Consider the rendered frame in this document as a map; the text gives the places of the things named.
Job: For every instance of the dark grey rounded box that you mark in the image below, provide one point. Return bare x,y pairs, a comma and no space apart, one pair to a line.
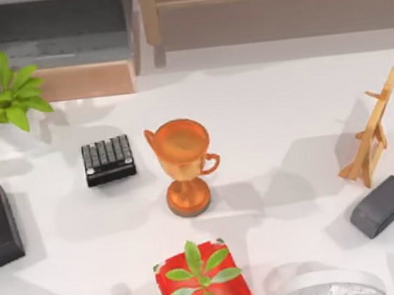
381,206

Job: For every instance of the wooden easel stand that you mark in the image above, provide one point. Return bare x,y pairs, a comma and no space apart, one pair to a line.
375,129

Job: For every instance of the pulled-out drawer grey inside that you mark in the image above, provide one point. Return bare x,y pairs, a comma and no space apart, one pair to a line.
54,28

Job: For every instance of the green leafy plant white pot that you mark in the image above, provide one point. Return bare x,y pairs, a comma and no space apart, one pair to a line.
2,94

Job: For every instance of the black keypad calculator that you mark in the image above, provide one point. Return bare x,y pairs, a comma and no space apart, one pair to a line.
108,159

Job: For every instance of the orange trophy cup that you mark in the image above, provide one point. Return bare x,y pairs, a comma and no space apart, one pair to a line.
183,163

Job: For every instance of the pale wooden drawer front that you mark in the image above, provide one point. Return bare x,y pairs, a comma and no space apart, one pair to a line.
86,81

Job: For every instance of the red pot with green plant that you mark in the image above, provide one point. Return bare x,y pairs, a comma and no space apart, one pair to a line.
202,281

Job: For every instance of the white round basket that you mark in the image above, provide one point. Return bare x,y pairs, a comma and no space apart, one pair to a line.
329,286

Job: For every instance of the wooden open shelf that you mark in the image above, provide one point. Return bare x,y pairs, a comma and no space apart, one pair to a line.
273,5

